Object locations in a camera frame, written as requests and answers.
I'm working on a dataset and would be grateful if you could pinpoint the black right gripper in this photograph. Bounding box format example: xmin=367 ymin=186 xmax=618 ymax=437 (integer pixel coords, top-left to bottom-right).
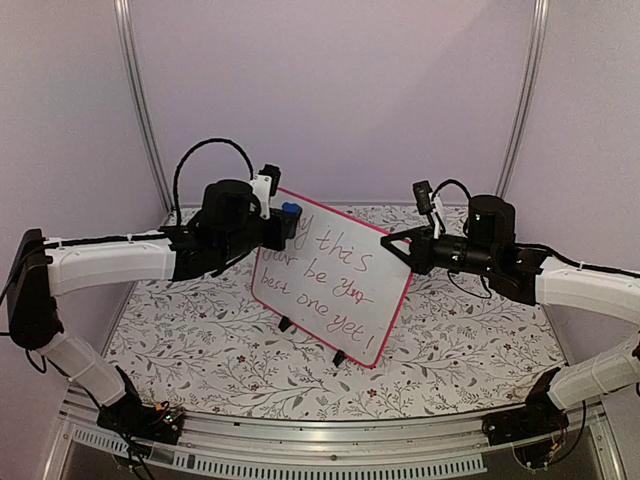
xmin=380 ymin=226 xmax=496 ymax=279

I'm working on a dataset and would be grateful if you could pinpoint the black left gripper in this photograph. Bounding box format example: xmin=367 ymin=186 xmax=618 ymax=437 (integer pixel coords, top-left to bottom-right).
xmin=219 ymin=209 xmax=296 ymax=265

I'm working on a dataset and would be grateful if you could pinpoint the blue whiteboard eraser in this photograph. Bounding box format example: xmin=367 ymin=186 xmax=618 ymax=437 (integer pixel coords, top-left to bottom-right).
xmin=281 ymin=202 xmax=302 ymax=218

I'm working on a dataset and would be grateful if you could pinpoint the pink framed whiteboard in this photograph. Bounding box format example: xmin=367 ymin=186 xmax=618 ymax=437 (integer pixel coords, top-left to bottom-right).
xmin=251 ymin=188 xmax=412 ymax=368

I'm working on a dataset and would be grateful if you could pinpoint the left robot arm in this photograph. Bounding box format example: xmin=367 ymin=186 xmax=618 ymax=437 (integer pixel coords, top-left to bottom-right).
xmin=1 ymin=174 xmax=302 ymax=439

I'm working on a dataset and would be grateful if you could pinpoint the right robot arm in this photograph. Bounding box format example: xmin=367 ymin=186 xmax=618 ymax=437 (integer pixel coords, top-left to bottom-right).
xmin=381 ymin=194 xmax=639 ymax=445

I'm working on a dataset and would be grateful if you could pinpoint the black stand foot left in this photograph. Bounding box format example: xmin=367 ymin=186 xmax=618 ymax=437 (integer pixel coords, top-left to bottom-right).
xmin=278 ymin=316 xmax=294 ymax=333

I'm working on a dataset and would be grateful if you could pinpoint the floral table mat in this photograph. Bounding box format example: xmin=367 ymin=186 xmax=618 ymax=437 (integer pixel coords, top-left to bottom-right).
xmin=106 ymin=260 xmax=564 ymax=421

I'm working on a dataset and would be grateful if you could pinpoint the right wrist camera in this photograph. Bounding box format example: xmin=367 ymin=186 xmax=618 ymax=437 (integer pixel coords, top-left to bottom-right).
xmin=412 ymin=180 xmax=446 ymax=239

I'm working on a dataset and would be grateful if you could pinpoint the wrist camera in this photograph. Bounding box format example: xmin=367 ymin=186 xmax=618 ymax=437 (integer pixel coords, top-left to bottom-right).
xmin=250 ymin=164 xmax=281 ymax=220
xmin=412 ymin=180 xmax=446 ymax=239

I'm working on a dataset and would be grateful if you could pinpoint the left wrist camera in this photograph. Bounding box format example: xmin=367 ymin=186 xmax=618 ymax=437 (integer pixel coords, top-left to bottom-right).
xmin=250 ymin=164 xmax=281 ymax=220

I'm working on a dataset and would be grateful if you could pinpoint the right black cable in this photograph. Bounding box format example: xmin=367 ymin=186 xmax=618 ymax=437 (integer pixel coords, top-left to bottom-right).
xmin=435 ymin=178 xmax=497 ymax=300

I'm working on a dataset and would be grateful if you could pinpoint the left black sleeved cable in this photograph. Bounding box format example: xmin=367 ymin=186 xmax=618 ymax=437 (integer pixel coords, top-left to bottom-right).
xmin=172 ymin=138 xmax=256 ymax=226

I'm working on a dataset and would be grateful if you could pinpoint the front aluminium rail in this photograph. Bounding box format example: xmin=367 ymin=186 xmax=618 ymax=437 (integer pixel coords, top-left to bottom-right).
xmin=51 ymin=404 xmax=627 ymax=479

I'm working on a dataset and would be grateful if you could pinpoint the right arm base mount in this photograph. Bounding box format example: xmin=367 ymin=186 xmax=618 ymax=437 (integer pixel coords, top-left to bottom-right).
xmin=482 ymin=406 xmax=569 ymax=470

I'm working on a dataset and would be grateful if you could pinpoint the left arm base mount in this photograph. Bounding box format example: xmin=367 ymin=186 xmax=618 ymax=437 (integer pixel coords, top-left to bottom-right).
xmin=97 ymin=395 xmax=184 ymax=445

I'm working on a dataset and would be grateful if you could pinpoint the right aluminium frame post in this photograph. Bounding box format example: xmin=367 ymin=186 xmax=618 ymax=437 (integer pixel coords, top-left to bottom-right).
xmin=495 ymin=0 xmax=550 ymax=199

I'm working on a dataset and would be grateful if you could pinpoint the aluminium frame post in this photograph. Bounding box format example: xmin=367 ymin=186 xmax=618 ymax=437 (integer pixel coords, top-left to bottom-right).
xmin=495 ymin=0 xmax=550 ymax=199
xmin=113 ymin=0 xmax=174 ymax=212

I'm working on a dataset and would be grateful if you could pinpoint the left aluminium frame post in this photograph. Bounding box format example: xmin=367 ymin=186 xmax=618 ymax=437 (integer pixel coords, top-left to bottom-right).
xmin=113 ymin=0 xmax=174 ymax=212

